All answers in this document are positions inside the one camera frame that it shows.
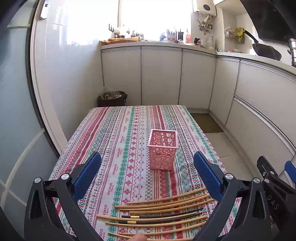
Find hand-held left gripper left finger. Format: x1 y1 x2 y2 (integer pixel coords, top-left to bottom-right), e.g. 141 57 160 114
24 152 103 241

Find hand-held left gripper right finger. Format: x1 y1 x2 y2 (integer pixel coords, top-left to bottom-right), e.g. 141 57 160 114
193 151 272 241

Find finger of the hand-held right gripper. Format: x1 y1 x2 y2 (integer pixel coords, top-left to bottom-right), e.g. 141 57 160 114
285 161 296 186
257 156 279 183

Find pink perforated plastic holder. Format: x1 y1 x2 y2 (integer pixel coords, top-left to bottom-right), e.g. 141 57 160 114
147 129 178 171

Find bunch of bamboo chopsticks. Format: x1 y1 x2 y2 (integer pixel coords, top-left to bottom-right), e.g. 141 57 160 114
96 187 219 240

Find black chopstick with gold band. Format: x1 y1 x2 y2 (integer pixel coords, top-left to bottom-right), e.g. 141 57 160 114
121 208 207 219
118 214 210 225

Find brown floor mat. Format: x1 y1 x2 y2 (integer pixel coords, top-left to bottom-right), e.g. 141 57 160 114
190 113 224 133

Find striped patterned tablecloth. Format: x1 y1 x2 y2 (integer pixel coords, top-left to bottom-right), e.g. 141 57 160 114
47 105 241 241

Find white base cabinet with drawers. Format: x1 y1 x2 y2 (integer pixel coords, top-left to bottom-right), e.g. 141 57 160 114
225 58 296 179

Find dark brown trash bin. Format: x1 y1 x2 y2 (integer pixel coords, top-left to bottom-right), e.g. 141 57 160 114
97 90 128 107

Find white base cabinet with doors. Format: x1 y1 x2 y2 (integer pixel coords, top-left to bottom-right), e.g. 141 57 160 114
101 45 240 114

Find frosted glass door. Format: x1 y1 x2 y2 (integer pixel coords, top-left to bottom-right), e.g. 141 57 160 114
0 0 70 241

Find black wok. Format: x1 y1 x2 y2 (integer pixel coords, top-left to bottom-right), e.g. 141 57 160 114
244 30 282 61

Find steel pot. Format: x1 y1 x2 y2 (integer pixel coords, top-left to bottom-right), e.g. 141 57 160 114
287 38 296 66

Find brown paper wrapping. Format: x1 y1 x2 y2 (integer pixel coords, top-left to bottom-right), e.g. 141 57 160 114
100 37 141 45

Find yellow hanging bag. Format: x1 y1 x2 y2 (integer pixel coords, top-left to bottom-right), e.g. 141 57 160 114
235 28 245 43

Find pink utensil basket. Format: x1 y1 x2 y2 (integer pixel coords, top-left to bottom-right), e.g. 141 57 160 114
166 29 177 42

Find black range hood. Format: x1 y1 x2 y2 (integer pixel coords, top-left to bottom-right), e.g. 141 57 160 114
240 0 296 43

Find bright kitchen window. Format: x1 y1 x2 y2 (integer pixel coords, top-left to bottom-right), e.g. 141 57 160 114
69 0 193 41

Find white water heater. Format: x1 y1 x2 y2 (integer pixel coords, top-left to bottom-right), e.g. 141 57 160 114
193 0 216 18

